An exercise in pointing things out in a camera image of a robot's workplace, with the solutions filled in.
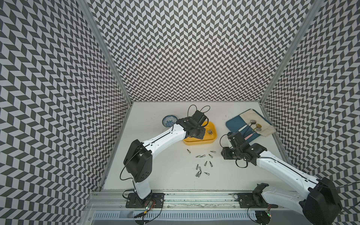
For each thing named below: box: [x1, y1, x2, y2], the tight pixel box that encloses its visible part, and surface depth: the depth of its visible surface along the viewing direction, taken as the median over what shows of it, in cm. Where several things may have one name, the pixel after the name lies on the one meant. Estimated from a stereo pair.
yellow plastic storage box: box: [182, 121, 218, 146], surface depth 91 cm
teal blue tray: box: [225, 114, 261, 143], surface depth 103 cm
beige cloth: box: [239, 108, 277, 138], surface depth 108 cm
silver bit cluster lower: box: [195, 166, 203, 178], surface depth 84 cm
